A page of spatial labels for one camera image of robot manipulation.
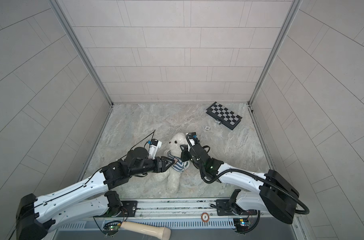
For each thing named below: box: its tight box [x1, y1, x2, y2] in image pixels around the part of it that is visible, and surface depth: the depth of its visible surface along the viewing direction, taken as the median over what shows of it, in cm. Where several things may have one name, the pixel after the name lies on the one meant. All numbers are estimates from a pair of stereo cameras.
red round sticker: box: [201, 212, 210, 223], surface depth 71 cm
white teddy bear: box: [153, 133, 190, 194], surface depth 77 cm
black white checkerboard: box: [206, 101, 243, 131], surface depth 107 cm
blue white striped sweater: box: [164, 150, 190, 172], surface depth 75 cm
